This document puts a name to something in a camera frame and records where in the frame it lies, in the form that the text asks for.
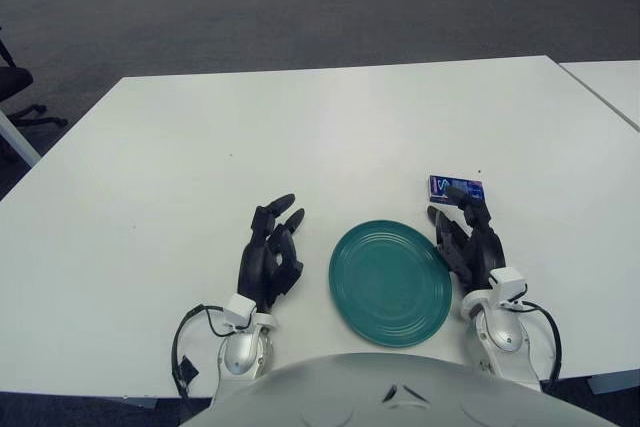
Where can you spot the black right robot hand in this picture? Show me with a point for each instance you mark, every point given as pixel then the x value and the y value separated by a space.
pixel 482 247

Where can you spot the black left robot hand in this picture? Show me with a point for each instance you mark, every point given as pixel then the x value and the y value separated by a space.
pixel 255 267

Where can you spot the blue gum pack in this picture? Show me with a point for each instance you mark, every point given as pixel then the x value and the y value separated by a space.
pixel 440 186

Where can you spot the green round plate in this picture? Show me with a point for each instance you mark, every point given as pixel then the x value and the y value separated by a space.
pixel 390 287

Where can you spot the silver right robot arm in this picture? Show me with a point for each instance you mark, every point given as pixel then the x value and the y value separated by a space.
pixel 505 337

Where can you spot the grey robot torso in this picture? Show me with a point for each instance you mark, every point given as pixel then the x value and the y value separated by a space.
pixel 350 392

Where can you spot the white side table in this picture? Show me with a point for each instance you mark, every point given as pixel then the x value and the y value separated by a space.
pixel 610 82

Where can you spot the white table leg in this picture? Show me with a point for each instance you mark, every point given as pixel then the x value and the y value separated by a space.
pixel 17 139

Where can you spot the black office chair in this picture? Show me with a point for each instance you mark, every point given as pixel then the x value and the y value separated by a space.
pixel 12 82

